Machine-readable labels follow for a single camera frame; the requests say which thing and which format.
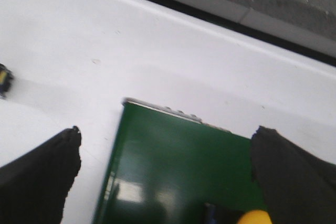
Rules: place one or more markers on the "yellow push button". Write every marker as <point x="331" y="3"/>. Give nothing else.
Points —
<point x="215" y="214"/>

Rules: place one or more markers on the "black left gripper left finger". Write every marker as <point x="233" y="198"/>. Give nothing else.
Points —
<point x="35" y="186"/>

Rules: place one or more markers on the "red push button far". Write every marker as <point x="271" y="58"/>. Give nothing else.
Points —
<point x="6" y="80"/>

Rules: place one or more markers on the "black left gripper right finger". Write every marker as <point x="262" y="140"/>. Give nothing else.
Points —
<point x="297" y="186"/>

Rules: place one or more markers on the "green conveyor belt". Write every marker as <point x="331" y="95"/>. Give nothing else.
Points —
<point x="163" y="169"/>

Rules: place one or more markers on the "aluminium conveyor frame rail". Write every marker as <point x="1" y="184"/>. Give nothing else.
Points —
<point x="169" y="111"/>

